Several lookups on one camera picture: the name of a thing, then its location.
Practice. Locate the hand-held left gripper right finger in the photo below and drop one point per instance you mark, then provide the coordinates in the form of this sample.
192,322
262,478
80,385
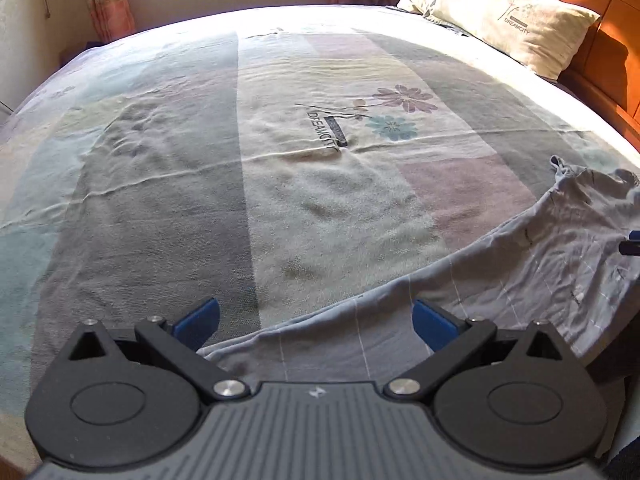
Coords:
435,325

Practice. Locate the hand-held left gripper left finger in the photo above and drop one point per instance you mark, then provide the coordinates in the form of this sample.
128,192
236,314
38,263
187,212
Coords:
197,320

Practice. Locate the grey pants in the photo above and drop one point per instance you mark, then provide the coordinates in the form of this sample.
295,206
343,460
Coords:
550,250

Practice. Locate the wooden headboard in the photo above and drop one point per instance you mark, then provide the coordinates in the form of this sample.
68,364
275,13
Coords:
605,60

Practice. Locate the beige printed pillow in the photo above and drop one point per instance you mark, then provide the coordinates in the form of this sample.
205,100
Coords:
515,15

